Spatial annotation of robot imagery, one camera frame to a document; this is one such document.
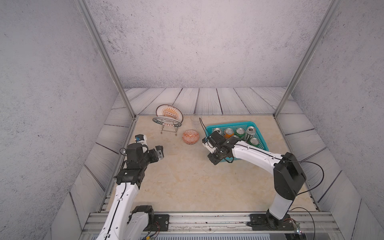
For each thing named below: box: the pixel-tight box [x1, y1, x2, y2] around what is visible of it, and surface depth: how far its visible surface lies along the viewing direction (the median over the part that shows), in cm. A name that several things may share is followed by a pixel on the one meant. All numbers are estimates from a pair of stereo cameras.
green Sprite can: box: [248, 137, 260, 148], surface depth 93 cm
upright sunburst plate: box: [155, 104, 184, 124], surface depth 107 cm
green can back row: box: [234, 127, 245, 139], surface depth 98 cm
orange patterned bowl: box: [182, 129, 200, 145], surface depth 107 cm
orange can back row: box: [224, 128, 235, 139], surface depth 98 cm
